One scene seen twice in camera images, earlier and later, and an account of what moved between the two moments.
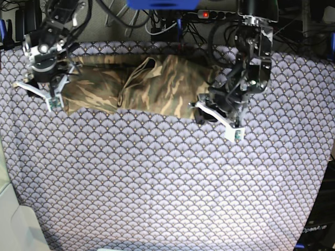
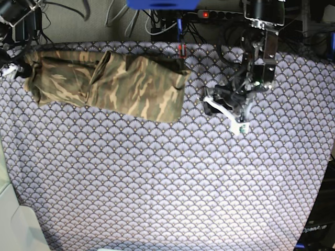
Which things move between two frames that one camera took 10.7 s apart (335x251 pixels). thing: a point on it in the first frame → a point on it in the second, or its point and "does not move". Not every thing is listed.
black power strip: [217, 14] does not move
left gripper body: [46, 79] → [18, 69]
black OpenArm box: [318, 234] does not move
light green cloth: [21, 229] does not move
